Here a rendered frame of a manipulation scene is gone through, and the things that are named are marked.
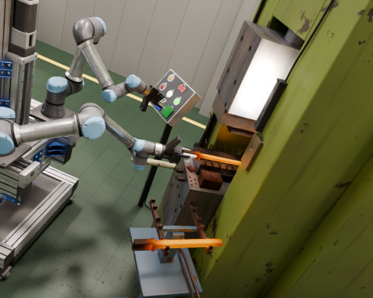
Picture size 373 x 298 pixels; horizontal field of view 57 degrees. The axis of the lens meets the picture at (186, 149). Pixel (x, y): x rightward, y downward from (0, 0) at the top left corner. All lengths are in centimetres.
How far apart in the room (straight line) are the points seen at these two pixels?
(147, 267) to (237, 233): 48
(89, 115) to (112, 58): 353
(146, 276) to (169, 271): 13
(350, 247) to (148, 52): 381
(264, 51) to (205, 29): 311
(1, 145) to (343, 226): 165
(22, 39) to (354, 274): 216
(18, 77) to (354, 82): 160
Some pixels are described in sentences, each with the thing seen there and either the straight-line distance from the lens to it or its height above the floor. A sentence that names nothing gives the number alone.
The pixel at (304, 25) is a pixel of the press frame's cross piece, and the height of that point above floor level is 187.
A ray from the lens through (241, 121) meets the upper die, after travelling 189.
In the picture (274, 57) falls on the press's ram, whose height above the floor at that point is 170.
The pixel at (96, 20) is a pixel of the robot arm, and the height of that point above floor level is 145.
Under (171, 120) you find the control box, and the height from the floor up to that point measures 98.
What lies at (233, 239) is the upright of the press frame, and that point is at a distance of 185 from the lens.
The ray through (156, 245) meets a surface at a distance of 151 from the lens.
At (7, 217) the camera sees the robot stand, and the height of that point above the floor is 21.
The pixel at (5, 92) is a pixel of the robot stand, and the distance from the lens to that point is 212.
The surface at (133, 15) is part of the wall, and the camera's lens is 501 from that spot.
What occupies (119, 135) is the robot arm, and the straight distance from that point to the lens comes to 200.
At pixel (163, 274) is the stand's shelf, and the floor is 68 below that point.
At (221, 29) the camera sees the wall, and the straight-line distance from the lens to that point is 473.
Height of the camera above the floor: 205
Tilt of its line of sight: 31 degrees down
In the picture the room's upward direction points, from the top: 22 degrees clockwise
